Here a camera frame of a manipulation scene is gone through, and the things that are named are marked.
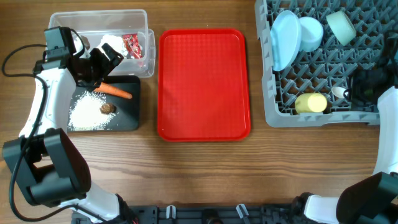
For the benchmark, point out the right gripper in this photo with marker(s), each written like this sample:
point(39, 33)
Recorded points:
point(356, 103)

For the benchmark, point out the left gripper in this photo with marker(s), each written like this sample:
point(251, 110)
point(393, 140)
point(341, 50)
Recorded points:
point(105, 65)

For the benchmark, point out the white tissue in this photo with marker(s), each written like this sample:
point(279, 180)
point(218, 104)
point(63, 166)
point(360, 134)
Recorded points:
point(116, 42)

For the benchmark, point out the red snack wrapper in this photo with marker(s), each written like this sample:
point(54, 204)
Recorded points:
point(132, 45)

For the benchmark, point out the white plastic spoon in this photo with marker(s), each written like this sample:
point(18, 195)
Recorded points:
point(339, 92)

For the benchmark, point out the orange carrot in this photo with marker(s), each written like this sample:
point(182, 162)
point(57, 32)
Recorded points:
point(112, 90)

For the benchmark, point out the brown walnut shell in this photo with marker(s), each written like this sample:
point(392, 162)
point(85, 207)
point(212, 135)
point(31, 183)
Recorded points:
point(107, 108)

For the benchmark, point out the yellow plastic cup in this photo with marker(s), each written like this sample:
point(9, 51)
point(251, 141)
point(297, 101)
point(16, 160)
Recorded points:
point(310, 103)

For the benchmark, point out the white rice pile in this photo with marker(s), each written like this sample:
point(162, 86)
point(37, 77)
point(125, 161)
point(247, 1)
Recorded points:
point(85, 113)

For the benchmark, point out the green bowl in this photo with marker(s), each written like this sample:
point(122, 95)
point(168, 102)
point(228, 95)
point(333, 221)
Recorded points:
point(341, 27)

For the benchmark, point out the small light blue bowl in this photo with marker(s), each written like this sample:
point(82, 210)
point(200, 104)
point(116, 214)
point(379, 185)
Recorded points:
point(312, 34)

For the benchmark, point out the large light blue plate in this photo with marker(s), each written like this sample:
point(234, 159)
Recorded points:
point(286, 35)

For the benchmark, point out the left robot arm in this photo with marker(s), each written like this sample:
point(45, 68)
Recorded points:
point(45, 165)

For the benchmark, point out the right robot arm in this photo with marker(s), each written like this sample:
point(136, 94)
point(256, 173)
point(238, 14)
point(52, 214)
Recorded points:
point(370, 200)

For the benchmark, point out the grey dishwasher rack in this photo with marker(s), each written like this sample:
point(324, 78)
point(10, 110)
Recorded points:
point(328, 66)

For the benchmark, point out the clear plastic bin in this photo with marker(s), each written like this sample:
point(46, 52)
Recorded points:
point(95, 24)

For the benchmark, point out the black plastic tray bin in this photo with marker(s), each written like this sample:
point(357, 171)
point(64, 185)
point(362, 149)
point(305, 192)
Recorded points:
point(127, 114)

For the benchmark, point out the red serving tray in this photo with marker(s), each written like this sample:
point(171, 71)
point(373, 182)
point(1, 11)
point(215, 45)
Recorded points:
point(203, 92)

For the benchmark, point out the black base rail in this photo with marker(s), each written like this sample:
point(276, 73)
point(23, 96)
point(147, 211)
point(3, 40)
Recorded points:
point(267, 214)

